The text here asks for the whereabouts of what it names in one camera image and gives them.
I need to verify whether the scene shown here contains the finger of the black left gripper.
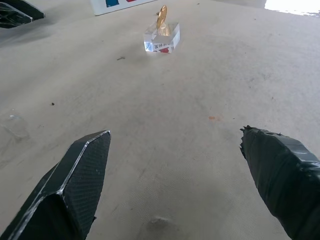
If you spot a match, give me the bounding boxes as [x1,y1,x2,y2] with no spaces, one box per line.
[0,2,34,29]
[6,0,46,21]

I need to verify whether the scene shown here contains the taped black right gripper right finger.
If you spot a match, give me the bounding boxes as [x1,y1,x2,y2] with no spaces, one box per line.
[239,125,320,240]

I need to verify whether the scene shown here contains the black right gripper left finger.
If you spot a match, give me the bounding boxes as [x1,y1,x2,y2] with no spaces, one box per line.
[0,129,112,240]

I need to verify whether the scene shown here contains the white card with coloured squares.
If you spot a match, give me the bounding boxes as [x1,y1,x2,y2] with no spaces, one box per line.
[89,0,161,17]

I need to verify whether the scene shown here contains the small clear plastic piece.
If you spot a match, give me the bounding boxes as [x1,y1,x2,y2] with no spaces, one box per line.
[0,109,30,140]

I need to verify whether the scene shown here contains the clear block with gold figure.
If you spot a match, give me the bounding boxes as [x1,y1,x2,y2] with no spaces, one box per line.
[143,21,181,55]

